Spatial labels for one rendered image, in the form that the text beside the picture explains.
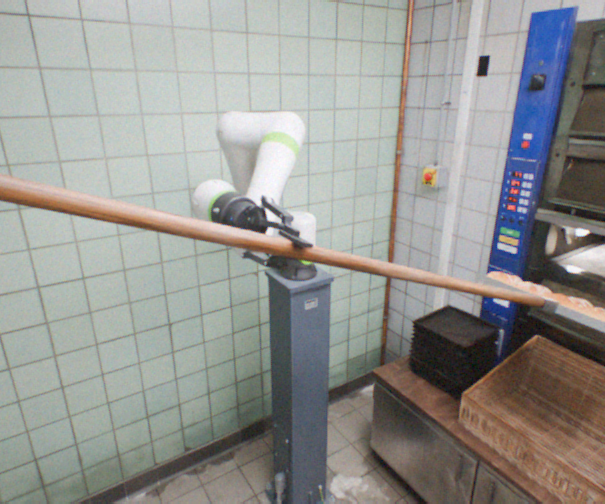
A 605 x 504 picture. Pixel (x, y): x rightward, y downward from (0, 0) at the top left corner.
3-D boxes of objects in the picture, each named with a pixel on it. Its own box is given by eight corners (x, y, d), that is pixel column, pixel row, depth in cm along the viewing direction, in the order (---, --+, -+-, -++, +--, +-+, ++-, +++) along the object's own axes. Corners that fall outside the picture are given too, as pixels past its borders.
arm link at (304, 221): (280, 251, 175) (279, 206, 168) (318, 254, 172) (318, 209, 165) (271, 263, 163) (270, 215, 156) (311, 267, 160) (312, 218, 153)
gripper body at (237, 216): (263, 203, 91) (285, 214, 83) (251, 241, 92) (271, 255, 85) (231, 195, 86) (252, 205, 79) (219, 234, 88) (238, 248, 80)
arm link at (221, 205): (201, 227, 91) (214, 185, 90) (249, 237, 98) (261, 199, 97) (212, 235, 86) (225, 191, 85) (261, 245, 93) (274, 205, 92)
